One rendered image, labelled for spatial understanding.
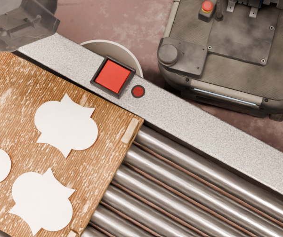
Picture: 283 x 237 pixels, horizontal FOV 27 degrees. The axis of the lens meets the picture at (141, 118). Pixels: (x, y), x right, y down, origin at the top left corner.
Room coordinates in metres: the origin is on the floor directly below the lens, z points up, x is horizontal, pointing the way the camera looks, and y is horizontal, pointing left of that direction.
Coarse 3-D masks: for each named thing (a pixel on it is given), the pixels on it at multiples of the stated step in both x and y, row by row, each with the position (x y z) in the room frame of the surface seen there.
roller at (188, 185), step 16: (128, 160) 0.28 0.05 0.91; (144, 160) 0.28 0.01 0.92; (160, 160) 0.27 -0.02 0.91; (160, 176) 0.24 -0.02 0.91; (176, 176) 0.23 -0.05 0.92; (192, 192) 0.19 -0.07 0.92; (208, 192) 0.18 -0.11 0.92; (208, 208) 0.15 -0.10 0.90; (224, 208) 0.14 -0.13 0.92; (240, 208) 0.13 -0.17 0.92; (240, 224) 0.10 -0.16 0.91; (256, 224) 0.10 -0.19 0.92; (272, 224) 0.09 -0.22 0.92
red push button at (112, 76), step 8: (112, 64) 0.50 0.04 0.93; (104, 72) 0.49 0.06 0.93; (112, 72) 0.49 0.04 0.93; (120, 72) 0.48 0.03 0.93; (128, 72) 0.48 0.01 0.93; (96, 80) 0.47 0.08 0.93; (104, 80) 0.47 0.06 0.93; (112, 80) 0.47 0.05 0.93; (120, 80) 0.46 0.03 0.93; (112, 88) 0.45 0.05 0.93; (120, 88) 0.44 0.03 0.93
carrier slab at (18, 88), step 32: (0, 64) 0.56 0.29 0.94; (32, 64) 0.54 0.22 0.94; (0, 96) 0.48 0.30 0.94; (32, 96) 0.46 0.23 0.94; (96, 96) 0.43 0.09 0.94; (0, 128) 0.41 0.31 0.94; (32, 128) 0.39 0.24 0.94; (32, 160) 0.32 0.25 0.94; (64, 160) 0.31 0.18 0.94; (96, 160) 0.29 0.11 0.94; (0, 192) 0.27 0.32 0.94; (96, 192) 0.22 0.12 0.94; (0, 224) 0.20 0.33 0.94
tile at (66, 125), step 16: (64, 96) 0.45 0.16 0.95; (48, 112) 0.42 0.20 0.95; (64, 112) 0.41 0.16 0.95; (80, 112) 0.40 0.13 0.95; (48, 128) 0.38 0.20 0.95; (64, 128) 0.37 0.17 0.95; (80, 128) 0.37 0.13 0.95; (96, 128) 0.36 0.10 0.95; (64, 144) 0.34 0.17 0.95; (80, 144) 0.33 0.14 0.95
